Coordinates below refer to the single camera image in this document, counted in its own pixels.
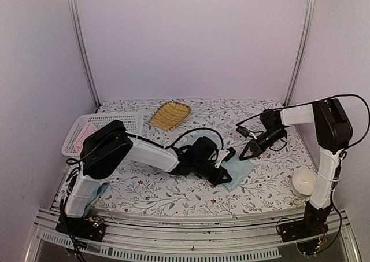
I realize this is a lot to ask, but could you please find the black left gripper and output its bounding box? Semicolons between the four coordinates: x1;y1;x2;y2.
194;161;233;187

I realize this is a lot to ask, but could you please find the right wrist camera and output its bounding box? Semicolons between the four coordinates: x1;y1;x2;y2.
236;126;250;138

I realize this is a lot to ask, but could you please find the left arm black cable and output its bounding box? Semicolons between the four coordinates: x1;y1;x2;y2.
65;127;225;170

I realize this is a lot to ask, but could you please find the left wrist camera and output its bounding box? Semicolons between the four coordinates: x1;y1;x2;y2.
214;147;236;168

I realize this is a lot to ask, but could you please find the pink rolled towel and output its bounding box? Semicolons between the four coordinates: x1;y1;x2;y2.
74;123;98;154

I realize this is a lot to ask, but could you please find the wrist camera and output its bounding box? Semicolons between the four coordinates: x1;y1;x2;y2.
214;147;236;168
236;126;250;138

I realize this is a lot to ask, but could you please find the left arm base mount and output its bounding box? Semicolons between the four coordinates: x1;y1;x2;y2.
55;213;106;242

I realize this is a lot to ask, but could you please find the aluminium frame post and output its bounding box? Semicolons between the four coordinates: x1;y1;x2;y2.
283;0;316;106
67;0;101;109

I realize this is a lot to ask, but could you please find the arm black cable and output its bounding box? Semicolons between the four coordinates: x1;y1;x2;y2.
236;93;370;245
65;127;225;170

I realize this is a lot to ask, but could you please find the blue cartoon print towel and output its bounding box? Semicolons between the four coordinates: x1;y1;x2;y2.
84;183;109;215

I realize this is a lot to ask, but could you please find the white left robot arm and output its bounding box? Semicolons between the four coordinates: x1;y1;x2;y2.
61;120;235;235

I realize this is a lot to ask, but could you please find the floral patterned table mat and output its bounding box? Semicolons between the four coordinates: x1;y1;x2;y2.
94;99;315;216

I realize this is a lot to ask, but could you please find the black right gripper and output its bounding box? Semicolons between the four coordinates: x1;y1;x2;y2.
239;128;286;160

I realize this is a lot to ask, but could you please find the white bowl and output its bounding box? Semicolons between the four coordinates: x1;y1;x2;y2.
290;169;317;197

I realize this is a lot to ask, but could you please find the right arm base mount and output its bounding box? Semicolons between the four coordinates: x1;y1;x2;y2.
277;201;333;242

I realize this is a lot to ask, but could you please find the white plastic mesh basket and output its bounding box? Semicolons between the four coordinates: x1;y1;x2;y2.
61;113;145;158

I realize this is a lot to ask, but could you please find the right aluminium frame post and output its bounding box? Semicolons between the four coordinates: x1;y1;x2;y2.
283;0;316;106

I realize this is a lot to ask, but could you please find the woven bamboo tray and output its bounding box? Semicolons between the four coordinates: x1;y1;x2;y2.
149;101;191;131

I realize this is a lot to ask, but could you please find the left aluminium frame post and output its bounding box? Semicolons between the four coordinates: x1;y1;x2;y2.
67;0;101;109

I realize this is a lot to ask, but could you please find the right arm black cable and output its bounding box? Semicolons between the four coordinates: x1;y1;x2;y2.
236;93;370;245

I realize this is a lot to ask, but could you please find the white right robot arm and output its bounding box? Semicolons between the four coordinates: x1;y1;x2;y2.
239;98;353;210

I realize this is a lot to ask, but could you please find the light blue towel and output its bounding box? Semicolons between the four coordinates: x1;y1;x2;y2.
220;156;254;192

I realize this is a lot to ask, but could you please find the aluminium front rail frame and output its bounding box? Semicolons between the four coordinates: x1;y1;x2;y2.
25;208;362;261

